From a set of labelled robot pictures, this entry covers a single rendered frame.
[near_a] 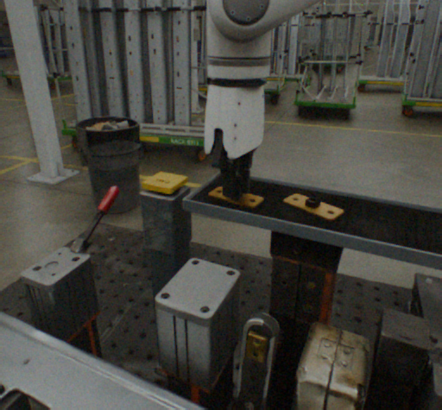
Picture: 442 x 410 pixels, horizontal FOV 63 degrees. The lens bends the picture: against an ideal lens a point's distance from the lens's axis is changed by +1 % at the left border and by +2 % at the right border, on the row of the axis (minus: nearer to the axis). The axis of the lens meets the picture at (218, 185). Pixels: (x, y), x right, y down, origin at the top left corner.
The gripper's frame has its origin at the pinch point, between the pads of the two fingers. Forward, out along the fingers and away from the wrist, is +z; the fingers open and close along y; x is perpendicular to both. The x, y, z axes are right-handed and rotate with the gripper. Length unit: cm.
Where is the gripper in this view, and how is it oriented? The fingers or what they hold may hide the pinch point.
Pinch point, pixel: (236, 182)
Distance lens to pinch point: 55.7
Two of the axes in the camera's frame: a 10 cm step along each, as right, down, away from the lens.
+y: -5.5, 3.4, -7.7
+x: 8.4, 2.2, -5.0
